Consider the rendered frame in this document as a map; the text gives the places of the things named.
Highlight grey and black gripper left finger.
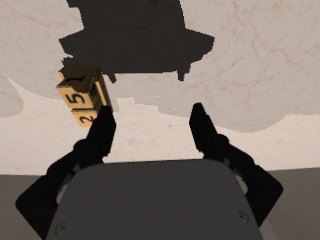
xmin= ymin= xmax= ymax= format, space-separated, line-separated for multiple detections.
xmin=15 ymin=105 xmax=116 ymax=240

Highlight wooden tray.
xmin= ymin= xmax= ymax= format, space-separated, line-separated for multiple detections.
xmin=59 ymin=65 xmax=113 ymax=113

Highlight orange number cube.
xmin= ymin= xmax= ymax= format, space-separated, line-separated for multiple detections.
xmin=71 ymin=97 xmax=104 ymax=127
xmin=56 ymin=75 xmax=100 ymax=108

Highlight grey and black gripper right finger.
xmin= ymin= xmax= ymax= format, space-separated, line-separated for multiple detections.
xmin=189 ymin=103 xmax=283 ymax=228

